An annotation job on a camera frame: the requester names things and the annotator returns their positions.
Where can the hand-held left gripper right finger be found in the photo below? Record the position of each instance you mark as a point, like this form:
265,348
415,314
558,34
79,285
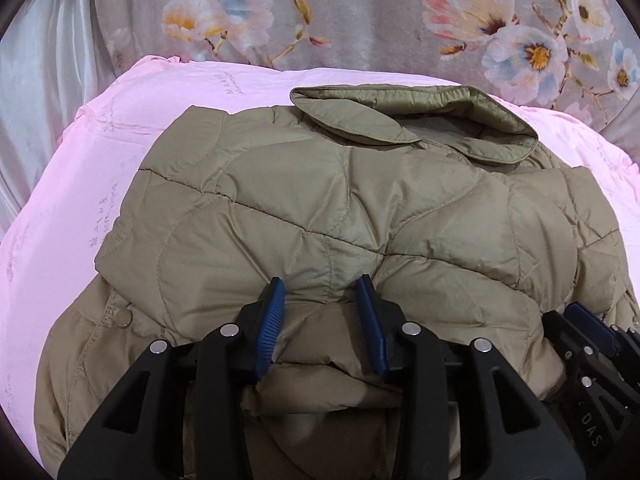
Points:
371,327

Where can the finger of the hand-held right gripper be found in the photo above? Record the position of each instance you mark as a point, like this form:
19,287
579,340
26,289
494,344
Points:
575,342
595,325

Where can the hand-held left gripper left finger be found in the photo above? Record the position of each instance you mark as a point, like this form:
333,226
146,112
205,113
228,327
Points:
270,327

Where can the khaki quilted puffer jacket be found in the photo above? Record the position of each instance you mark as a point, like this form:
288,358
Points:
325,200

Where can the pink quilt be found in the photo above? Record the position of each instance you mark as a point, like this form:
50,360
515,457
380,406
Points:
75,210

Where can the grey floral blanket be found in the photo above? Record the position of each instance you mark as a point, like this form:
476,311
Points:
375,20

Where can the white satin cloth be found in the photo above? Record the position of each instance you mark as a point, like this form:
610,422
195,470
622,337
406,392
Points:
40,90

